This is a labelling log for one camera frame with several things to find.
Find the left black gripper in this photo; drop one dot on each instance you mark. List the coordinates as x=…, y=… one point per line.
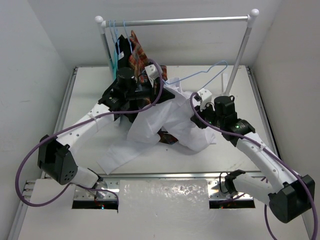
x=149, y=93

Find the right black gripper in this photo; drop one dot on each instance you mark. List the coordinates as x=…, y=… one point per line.
x=200, y=123

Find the white shirt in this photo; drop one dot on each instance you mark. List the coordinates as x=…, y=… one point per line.
x=174, y=116

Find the blue wire hanger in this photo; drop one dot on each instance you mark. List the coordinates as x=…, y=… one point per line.
x=202, y=72

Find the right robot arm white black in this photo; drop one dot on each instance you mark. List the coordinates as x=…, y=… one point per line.
x=287, y=194

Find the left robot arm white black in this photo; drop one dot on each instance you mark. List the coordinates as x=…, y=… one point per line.
x=126, y=96

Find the plaid shirt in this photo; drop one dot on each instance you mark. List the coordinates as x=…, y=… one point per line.
x=138, y=60

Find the teal garment on hanger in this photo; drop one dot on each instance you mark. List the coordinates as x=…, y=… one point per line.
x=115, y=63

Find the black garment on hanger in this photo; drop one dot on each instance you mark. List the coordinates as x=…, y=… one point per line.
x=123, y=55

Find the blue hanger with black garment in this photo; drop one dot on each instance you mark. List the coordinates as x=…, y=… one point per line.
x=115, y=33

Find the blue hanger with teal garment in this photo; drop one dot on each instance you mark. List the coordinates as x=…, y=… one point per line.
x=111, y=32

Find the clothes rack metal white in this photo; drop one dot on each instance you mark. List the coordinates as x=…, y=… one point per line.
x=249, y=19

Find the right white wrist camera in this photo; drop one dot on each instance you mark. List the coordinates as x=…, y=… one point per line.
x=204, y=97

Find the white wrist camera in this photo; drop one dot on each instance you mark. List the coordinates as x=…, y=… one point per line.
x=153, y=71
x=204, y=97

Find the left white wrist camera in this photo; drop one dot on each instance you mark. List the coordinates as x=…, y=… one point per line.
x=153, y=71

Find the metal mounting rail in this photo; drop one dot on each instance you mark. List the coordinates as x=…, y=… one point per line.
x=215, y=189

